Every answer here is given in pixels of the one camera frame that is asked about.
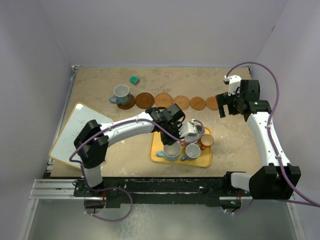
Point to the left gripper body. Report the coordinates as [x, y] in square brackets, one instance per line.
[167, 138]

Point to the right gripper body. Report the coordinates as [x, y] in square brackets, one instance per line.
[233, 101]

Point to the woven rattan coaster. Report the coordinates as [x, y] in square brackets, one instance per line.
[182, 101]
[163, 100]

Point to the light wooden coaster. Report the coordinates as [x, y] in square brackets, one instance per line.
[211, 103]
[198, 103]

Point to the blue mug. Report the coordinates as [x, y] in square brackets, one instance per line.
[121, 95]
[192, 152]
[170, 152]

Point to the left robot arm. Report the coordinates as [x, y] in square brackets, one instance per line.
[92, 142]

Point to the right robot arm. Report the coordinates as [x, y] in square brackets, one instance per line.
[270, 181]

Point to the small grey cup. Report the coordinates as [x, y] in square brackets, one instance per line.
[200, 130]

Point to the pink printed mug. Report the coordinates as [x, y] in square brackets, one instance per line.
[191, 139]

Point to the yellow tray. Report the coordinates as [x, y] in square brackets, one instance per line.
[204, 159]

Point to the orange copper mug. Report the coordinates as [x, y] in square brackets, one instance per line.
[206, 141]

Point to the green whiteboard eraser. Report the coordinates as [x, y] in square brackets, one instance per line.
[134, 80]

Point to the yellow framed whiteboard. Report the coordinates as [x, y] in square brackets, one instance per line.
[63, 147]

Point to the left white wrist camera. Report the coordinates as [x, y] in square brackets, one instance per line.
[188, 129]

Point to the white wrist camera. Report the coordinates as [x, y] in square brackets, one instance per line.
[188, 129]
[233, 82]

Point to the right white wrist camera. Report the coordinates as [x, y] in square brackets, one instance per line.
[233, 82]

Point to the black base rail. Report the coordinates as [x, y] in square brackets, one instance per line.
[115, 191]

